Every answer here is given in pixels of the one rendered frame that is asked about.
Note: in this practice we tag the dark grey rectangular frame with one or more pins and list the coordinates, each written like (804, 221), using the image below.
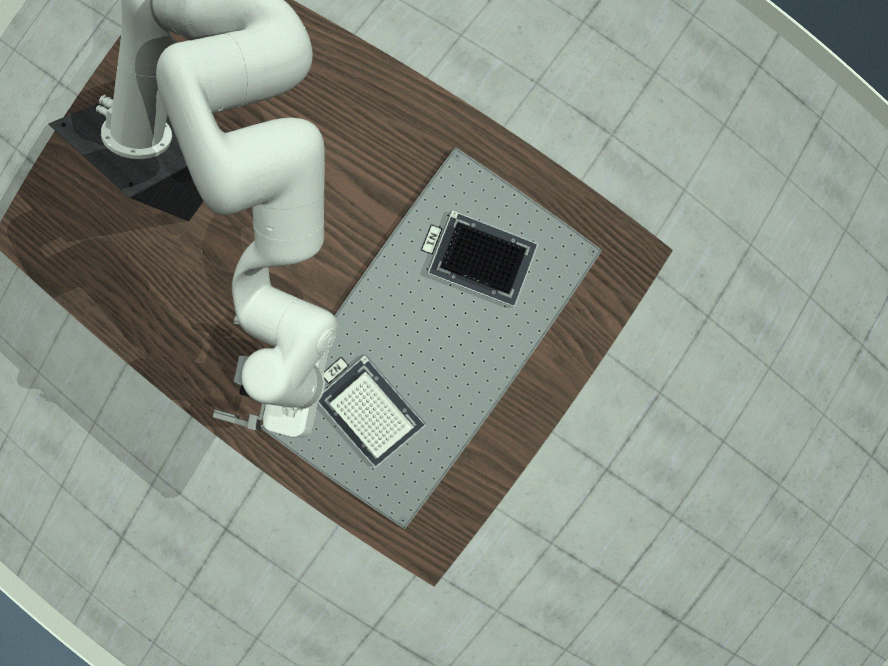
(436, 270)

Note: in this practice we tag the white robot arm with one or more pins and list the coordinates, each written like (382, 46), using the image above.
(279, 164)

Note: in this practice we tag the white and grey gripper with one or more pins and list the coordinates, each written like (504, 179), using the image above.
(274, 417)

